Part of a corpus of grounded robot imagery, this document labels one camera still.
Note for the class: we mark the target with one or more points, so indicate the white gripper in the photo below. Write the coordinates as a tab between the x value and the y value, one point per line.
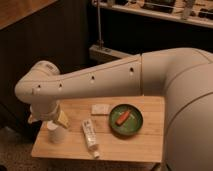
46	111

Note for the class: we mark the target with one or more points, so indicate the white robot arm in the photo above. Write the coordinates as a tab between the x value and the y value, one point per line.
183	76

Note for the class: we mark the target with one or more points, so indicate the white paper cup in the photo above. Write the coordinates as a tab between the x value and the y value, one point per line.
56	133

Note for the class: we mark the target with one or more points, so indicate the white tube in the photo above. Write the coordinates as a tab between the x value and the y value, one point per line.
90	138

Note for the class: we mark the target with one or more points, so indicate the wooden table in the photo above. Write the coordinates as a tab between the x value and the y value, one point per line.
145	146

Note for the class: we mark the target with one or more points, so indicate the green bowl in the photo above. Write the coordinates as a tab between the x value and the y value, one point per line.
131	126

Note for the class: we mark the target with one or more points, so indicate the wooden cabinet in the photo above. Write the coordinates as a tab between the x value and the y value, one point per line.
58	33

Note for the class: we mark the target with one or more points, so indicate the metal shelf rack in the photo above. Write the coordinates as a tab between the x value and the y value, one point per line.
193	12

